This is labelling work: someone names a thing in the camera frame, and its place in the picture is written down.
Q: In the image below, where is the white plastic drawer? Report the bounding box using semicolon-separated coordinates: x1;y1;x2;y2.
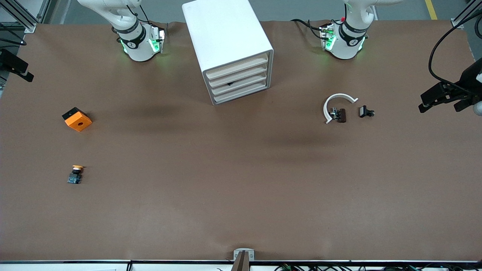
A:
205;54;270;79
207;64;270;88
212;82;272;104
209;73;271;96

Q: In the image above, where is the white drawer cabinet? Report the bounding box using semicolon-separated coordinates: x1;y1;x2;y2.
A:
182;0;274;106

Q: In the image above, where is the white curved plastic part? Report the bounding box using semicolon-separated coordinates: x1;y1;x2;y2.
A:
323;93;358;124

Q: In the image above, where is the small brown black component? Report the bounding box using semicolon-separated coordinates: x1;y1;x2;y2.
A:
329;108;347;123

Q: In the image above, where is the base panel with green light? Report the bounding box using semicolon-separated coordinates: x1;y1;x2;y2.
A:
150;27;166;54

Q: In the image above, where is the brown table mat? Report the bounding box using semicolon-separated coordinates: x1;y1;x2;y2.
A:
0;19;482;261

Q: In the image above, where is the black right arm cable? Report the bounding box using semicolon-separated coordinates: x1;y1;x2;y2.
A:
0;23;27;46

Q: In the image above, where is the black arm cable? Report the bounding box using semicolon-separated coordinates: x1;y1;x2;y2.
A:
0;23;27;46
429;15;482;89

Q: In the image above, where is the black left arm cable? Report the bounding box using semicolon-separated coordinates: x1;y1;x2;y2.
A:
429;15;482;89

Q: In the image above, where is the aluminium frame post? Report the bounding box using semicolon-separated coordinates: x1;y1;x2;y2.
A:
450;0;482;29
0;0;38;33

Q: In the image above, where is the orange button enclosure box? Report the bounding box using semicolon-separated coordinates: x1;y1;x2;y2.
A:
61;107;93;132

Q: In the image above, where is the yellow push button switch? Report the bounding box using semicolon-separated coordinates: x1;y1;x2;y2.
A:
67;164;85;185

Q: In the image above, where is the black base cable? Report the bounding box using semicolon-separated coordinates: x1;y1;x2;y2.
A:
291;18;325;40

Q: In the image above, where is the grey metal bracket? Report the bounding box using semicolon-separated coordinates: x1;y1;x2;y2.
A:
233;248;255;261

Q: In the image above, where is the brown camera post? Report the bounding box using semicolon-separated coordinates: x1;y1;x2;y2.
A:
230;251;251;271

